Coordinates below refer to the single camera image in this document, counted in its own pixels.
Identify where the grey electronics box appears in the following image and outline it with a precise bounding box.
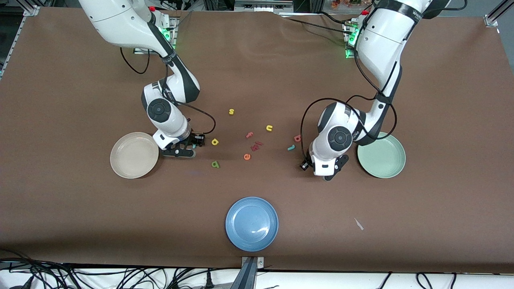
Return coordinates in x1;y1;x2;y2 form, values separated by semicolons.
234;0;294;13

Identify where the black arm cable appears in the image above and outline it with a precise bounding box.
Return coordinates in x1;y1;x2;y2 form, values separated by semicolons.
120;47;216;136
300;16;398;161

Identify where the pale green round plate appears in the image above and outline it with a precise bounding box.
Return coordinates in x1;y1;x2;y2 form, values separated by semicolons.
357;132;406;179

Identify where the aluminium frame profile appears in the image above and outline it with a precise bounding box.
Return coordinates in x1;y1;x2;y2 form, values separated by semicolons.
484;0;514;28

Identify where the blue round plate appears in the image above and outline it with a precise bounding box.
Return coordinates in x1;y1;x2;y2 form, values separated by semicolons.
225;196;279;252

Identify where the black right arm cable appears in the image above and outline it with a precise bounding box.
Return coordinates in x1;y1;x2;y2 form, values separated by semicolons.
120;47;216;136

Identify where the black cable bundle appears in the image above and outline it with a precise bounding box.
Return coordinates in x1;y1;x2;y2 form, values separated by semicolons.
0;250;241;289

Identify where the aluminium frame rail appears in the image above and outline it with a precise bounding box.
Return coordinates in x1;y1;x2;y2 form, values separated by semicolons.
0;15;24;79

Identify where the grey metal camera mount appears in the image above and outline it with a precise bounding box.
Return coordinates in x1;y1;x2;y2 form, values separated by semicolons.
240;256;265;289

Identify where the brown table cover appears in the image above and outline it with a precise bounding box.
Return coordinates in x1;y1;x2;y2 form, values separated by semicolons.
0;7;514;274

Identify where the beige brown round plate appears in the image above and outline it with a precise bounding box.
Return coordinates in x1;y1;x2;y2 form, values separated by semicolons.
110;132;159;179

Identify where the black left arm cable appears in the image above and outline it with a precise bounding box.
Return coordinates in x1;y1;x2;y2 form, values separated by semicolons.
300;16;398;161

